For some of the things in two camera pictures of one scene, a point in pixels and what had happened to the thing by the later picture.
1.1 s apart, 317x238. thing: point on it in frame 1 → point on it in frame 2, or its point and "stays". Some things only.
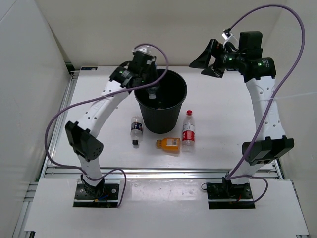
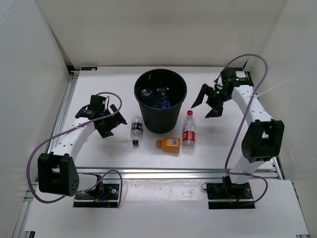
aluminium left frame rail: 63,117 stays
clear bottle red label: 188,140 stays
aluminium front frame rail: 156,173 stays
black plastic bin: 162,114 stays
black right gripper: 213,48 → 217,110
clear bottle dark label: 136,134 stays
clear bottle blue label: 151,91 → 162,101
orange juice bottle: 169,144 stays
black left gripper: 152,71 → 105,131
